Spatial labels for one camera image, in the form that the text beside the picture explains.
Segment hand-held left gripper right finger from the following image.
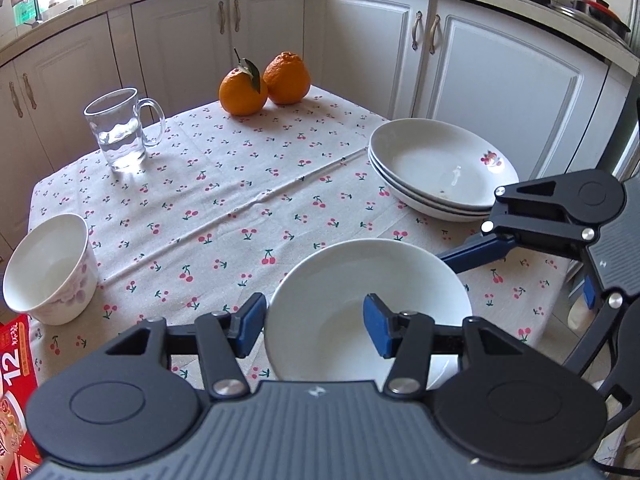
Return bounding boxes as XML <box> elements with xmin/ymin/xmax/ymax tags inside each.
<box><xmin>363</xmin><ymin>294</ymin><xmax>536</xmax><ymax>402</ymax></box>

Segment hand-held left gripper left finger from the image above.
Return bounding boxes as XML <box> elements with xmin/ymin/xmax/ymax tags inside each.
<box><xmin>97</xmin><ymin>292</ymin><xmax>268</xmax><ymax>402</ymax></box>

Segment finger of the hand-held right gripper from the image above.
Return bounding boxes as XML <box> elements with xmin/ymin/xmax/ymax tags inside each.
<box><xmin>439</xmin><ymin>172</ymin><xmax>598</xmax><ymax>275</ymax></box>
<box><xmin>562</xmin><ymin>280</ymin><xmax>625</xmax><ymax>377</ymax></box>

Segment white plate with fruit print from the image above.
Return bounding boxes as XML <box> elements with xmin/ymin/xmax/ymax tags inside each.
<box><xmin>372</xmin><ymin>165</ymin><xmax>493</xmax><ymax>223</ymax></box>
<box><xmin>368</xmin><ymin>152</ymin><xmax>498</xmax><ymax>217</ymax></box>
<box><xmin>369</xmin><ymin>117</ymin><xmax>520</xmax><ymax>211</ymax></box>

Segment white bowl with pink flowers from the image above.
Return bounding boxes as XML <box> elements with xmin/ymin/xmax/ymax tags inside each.
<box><xmin>2</xmin><ymin>213</ymin><xmax>99</xmax><ymax>326</ymax></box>
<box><xmin>264</xmin><ymin>239</ymin><xmax>474</xmax><ymax>396</ymax></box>

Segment cherry print tablecloth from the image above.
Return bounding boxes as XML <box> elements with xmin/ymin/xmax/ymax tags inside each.
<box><xmin>27</xmin><ymin>85</ymin><xmax>576</xmax><ymax>396</ymax></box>

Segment white kitchen cabinets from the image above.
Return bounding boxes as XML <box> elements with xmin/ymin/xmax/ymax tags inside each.
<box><xmin>0</xmin><ymin>0</ymin><xmax>640</xmax><ymax>261</ymax></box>

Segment glass mug with water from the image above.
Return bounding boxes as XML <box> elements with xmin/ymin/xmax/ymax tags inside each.
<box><xmin>83</xmin><ymin>88</ymin><xmax>166</xmax><ymax>172</ymax></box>

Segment orange with leaf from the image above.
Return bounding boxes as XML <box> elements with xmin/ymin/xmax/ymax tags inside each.
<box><xmin>218</xmin><ymin>49</ymin><xmax>269</xmax><ymax>116</ymax></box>

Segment red cardboard box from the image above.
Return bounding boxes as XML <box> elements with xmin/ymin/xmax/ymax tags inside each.
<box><xmin>0</xmin><ymin>314</ymin><xmax>43</xmax><ymax>480</ymax></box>

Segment pan with red lid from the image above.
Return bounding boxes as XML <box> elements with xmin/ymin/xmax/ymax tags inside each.
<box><xmin>570</xmin><ymin>0</ymin><xmax>633</xmax><ymax>41</ymax></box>

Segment orange without leaf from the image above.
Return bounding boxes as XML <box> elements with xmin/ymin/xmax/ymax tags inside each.
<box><xmin>262</xmin><ymin>51</ymin><xmax>311</xmax><ymax>106</ymax></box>

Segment green packet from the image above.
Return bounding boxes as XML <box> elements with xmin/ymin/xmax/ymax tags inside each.
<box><xmin>10</xmin><ymin>0</ymin><xmax>43</xmax><ymax>26</ymax></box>

